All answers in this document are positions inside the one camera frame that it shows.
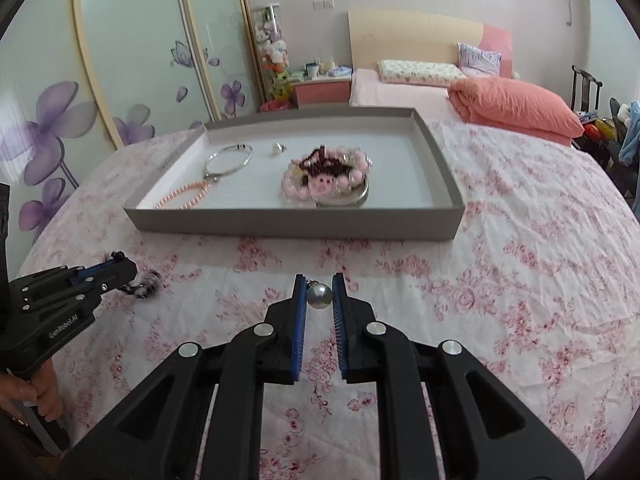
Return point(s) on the purple patterned pillow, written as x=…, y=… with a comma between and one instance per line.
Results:
x=476, y=62

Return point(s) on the plush toy display tube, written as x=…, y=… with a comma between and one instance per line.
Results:
x=272, y=51

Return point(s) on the blue plush robe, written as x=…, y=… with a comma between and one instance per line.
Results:
x=629, y=115

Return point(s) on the red waste basket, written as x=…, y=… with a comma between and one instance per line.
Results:
x=276, y=105

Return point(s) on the bed with pink sheet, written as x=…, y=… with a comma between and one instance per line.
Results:
x=369, y=90

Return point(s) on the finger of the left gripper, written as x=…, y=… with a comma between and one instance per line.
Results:
x=117, y=272
x=43, y=284

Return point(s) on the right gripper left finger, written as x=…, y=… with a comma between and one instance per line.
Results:
x=199, y=413

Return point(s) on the pink bedside table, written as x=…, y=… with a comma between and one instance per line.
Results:
x=323, y=91

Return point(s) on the floral white pillow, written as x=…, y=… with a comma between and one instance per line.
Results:
x=418, y=73

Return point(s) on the thin silver bangle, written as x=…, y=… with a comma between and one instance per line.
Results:
x=227, y=161

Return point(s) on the dark wooden chair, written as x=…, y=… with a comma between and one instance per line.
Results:
x=586, y=90

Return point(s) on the wide silver bangle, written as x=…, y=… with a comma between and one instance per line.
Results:
x=354, y=197

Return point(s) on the floral pink tablecloth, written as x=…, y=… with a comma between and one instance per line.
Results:
x=541, y=283

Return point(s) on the grey cardboard tray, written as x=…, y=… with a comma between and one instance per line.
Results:
x=299, y=156

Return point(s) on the sliding wardrobe with flowers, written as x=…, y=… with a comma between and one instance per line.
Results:
x=82, y=78

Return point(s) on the left hand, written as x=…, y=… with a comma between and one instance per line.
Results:
x=41, y=390

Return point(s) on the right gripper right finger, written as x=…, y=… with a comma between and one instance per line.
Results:
x=441, y=412

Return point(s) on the folded salmon duvet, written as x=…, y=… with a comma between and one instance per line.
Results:
x=515, y=105

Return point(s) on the beige pink headboard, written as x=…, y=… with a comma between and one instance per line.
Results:
x=377, y=35

